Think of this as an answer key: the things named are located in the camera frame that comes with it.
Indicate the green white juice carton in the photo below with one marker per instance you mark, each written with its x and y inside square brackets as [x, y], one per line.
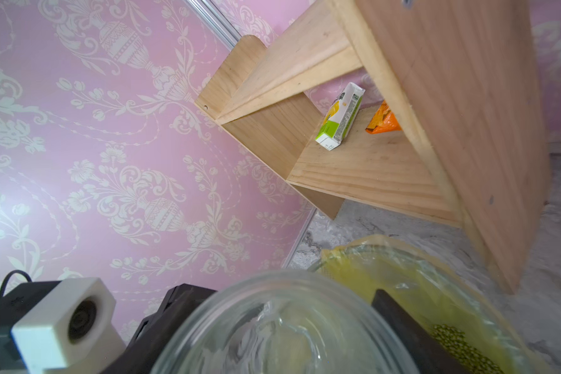
[340, 116]

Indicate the green mung beans pile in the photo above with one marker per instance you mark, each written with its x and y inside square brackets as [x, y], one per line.
[454, 342]

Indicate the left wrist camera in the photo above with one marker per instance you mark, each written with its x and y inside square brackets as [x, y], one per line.
[62, 326]

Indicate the yellow plastic bin liner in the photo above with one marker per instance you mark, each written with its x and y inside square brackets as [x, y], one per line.
[430, 293]

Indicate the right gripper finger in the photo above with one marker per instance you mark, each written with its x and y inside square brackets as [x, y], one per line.
[426, 352]

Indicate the wooden two-tier shelf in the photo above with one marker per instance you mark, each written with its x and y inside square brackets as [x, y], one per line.
[461, 78]

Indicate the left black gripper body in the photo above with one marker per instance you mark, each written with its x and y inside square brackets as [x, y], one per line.
[156, 330]

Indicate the orange snack bag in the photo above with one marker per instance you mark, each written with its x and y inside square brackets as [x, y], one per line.
[383, 121]

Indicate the glass jar of beans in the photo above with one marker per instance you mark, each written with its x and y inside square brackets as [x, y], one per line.
[285, 321]

